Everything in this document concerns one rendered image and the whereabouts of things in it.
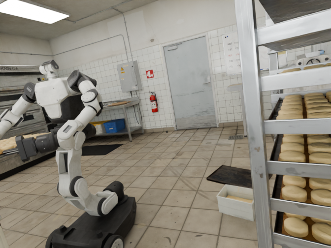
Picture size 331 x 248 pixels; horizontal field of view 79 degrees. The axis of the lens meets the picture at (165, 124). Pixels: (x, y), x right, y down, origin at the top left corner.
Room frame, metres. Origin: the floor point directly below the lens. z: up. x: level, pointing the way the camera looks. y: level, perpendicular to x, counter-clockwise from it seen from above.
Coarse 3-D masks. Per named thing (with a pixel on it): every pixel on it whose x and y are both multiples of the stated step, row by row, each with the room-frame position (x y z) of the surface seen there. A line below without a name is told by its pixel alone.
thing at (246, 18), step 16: (240, 0) 0.39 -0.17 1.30; (240, 16) 0.39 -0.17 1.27; (240, 32) 0.39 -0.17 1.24; (256, 32) 0.40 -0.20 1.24; (240, 48) 0.40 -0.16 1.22; (256, 48) 0.38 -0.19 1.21; (240, 64) 0.40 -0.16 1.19; (256, 64) 0.38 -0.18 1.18; (256, 80) 0.38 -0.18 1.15; (256, 96) 0.38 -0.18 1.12; (256, 112) 0.38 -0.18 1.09; (256, 128) 0.39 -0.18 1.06; (256, 144) 0.39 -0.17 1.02; (256, 160) 0.39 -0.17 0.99; (256, 176) 0.39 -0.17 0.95; (256, 192) 0.39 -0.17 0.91; (256, 208) 0.39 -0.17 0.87; (256, 224) 0.40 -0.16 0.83; (272, 240) 0.39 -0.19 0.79
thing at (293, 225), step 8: (288, 216) 0.47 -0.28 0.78; (296, 216) 0.46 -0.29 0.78; (304, 216) 0.46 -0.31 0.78; (288, 224) 0.43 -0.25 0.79; (296, 224) 0.42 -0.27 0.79; (304, 224) 0.42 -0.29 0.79; (312, 224) 0.43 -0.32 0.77; (320, 224) 0.41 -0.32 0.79; (328, 224) 0.41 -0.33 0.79; (288, 232) 0.42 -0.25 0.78; (296, 232) 0.40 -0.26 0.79; (304, 232) 0.40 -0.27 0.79; (312, 232) 0.40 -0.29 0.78; (320, 232) 0.39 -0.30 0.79; (328, 232) 0.38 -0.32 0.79; (312, 240) 0.39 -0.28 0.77; (320, 240) 0.38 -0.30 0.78; (328, 240) 0.37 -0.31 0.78
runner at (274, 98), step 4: (296, 92) 0.72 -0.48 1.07; (300, 92) 0.71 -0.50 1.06; (304, 92) 0.70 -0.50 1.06; (308, 92) 0.70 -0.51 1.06; (312, 92) 0.69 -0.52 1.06; (316, 92) 0.69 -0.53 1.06; (320, 92) 0.68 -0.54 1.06; (324, 92) 0.67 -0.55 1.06; (272, 96) 0.76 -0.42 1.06; (276, 96) 0.75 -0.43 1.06; (280, 96) 0.75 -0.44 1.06; (284, 96) 0.74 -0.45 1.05; (272, 100) 0.76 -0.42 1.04; (276, 100) 0.75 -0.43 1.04
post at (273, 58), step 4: (268, 16) 0.76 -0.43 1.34; (268, 56) 0.77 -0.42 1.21; (272, 56) 0.76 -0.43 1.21; (276, 56) 0.75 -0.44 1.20; (268, 60) 0.77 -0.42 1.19; (272, 60) 0.76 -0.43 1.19; (276, 60) 0.75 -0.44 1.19; (272, 64) 0.76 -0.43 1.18; (276, 64) 0.75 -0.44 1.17; (272, 68) 0.76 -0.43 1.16; (276, 68) 0.75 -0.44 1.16; (272, 92) 0.76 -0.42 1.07; (276, 92) 0.76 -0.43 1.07; (272, 104) 0.77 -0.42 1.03; (272, 108) 0.77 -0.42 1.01
